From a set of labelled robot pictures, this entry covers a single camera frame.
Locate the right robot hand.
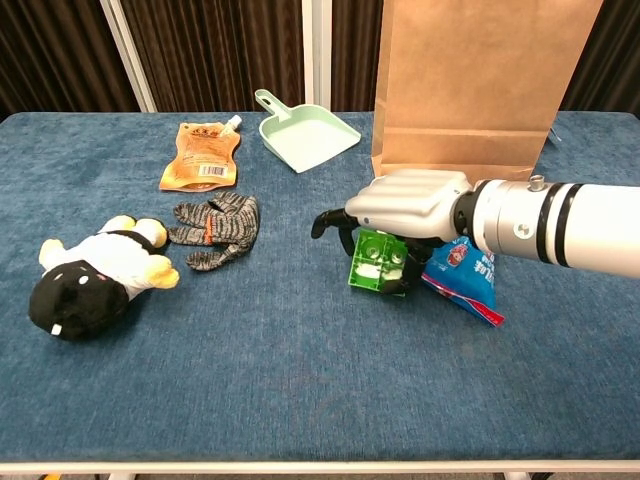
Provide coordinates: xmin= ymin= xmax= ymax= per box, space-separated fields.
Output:
xmin=310 ymin=168 xmax=476 ymax=296

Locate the green plastic building block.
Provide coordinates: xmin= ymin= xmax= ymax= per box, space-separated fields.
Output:
xmin=347 ymin=225 xmax=414 ymax=298

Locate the blue snack packet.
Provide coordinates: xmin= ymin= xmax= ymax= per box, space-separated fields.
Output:
xmin=420 ymin=237 xmax=506 ymax=328

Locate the brown paper bag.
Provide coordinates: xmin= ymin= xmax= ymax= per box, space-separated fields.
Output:
xmin=371 ymin=0 xmax=605 ymax=184

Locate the mint green plastic dustpan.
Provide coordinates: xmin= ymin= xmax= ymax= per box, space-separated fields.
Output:
xmin=253 ymin=88 xmax=362 ymax=175

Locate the dark brown pleated curtain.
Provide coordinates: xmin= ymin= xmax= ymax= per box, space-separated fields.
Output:
xmin=562 ymin=0 xmax=640 ymax=119
xmin=119 ymin=0 xmax=306 ymax=114
xmin=329 ymin=0 xmax=386 ymax=114
xmin=0 ymin=0 xmax=141 ymax=121

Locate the grey striped knit glove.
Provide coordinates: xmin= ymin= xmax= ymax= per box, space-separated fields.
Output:
xmin=167 ymin=191 xmax=261 ymax=273

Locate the blue fabric table cover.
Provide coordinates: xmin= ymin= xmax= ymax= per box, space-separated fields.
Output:
xmin=0 ymin=110 xmax=640 ymax=464

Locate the orange spout pouch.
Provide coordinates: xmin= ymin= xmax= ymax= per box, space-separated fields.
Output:
xmin=158 ymin=114 xmax=243 ymax=194

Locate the black white plush dog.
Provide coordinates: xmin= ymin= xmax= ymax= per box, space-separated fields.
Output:
xmin=28 ymin=214 xmax=180 ymax=342

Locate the white partition frame post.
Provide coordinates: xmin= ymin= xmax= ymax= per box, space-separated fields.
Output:
xmin=98 ymin=0 xmax=159 ymax=114
xmin=301 ymin=0 xmax=334 ymax=112

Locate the white table frame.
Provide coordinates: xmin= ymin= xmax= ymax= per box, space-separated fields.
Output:
xmin=0 ymin=459 xmax=640 ymax=480

